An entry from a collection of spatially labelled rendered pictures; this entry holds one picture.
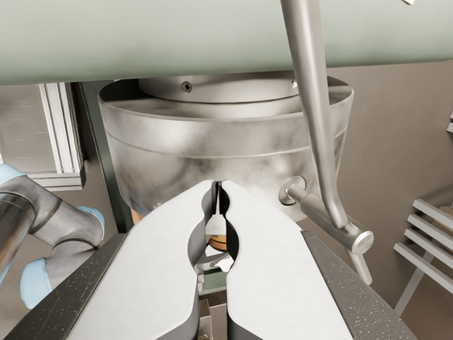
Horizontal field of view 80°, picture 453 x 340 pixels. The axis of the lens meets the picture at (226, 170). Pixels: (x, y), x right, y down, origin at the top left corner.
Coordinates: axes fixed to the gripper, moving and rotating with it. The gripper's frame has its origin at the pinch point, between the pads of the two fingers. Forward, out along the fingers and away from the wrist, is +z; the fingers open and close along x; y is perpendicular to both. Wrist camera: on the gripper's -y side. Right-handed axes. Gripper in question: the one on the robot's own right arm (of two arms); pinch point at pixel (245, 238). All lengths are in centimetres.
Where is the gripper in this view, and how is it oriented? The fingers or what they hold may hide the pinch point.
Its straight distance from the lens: 51.2
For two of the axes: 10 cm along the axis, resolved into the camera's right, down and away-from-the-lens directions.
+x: 2.5, 4.5, -8.6
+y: -0.1, 8.9, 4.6
